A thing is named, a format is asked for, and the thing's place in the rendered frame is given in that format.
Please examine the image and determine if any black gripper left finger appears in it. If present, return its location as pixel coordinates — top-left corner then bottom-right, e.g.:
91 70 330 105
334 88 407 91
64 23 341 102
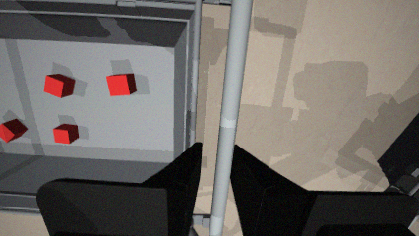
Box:
36 142 203 236

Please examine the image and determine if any small red block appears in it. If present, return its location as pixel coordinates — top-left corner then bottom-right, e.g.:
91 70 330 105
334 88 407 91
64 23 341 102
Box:
44 74 76 98
0 119 28 143
106 74 137 95
53 124 79 144

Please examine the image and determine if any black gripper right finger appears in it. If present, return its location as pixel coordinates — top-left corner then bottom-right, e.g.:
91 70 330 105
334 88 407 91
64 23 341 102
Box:
230 145 419 236

